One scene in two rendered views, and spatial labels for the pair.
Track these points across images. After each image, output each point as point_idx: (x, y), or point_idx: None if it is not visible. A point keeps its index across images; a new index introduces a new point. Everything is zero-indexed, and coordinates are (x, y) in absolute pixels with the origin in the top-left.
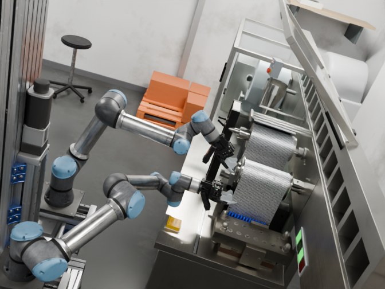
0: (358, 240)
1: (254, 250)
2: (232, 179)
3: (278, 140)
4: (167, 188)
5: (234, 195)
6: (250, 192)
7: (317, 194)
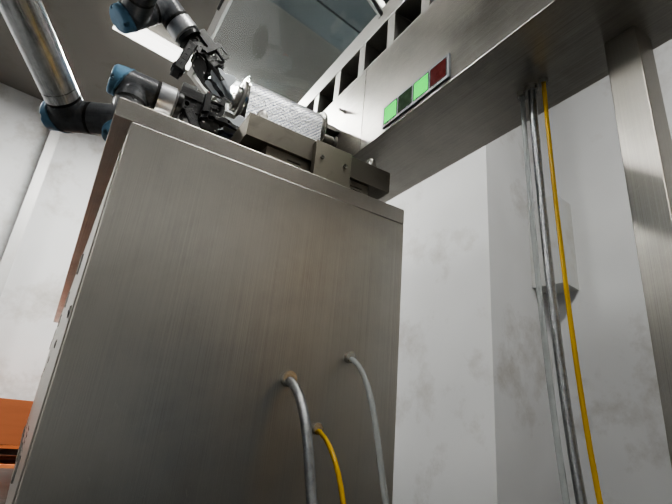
0: None
1: (333, 147)
2: None
3: None
4: (101, 103)
5: None
6: (270, 120)
7: (380, 69)
